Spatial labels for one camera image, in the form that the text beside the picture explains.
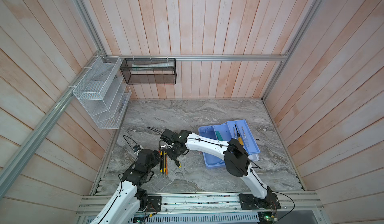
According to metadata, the black hex key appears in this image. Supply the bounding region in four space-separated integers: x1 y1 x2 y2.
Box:
159 144 167 153

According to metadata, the orange handled screwdriver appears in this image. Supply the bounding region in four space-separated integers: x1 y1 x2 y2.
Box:
163 152 168 178

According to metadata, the teal utility knife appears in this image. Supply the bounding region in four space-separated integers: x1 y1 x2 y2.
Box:
216 131 224 141

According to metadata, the white blue plastic toolbox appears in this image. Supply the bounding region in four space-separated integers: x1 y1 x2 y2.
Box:
197 119 261 169

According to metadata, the yellow black utility knife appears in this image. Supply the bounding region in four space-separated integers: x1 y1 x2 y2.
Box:
160 151 165 175

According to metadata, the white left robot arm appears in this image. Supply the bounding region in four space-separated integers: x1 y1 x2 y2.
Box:
92 149 161 224

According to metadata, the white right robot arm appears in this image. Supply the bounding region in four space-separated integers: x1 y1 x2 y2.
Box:
160 129 272 206

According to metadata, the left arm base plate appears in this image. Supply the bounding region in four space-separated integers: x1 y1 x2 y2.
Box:
139 196 162 213

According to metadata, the aluminium front rail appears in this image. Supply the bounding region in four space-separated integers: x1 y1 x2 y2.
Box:
76 191 325 216

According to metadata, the black mesh wall basket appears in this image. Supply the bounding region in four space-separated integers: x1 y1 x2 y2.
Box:
120 57 177 85

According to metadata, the white wire mesh shelf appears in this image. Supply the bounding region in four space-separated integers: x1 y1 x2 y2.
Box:
73 55 132 129

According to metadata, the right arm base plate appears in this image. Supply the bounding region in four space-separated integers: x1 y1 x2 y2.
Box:
239 194 281 210

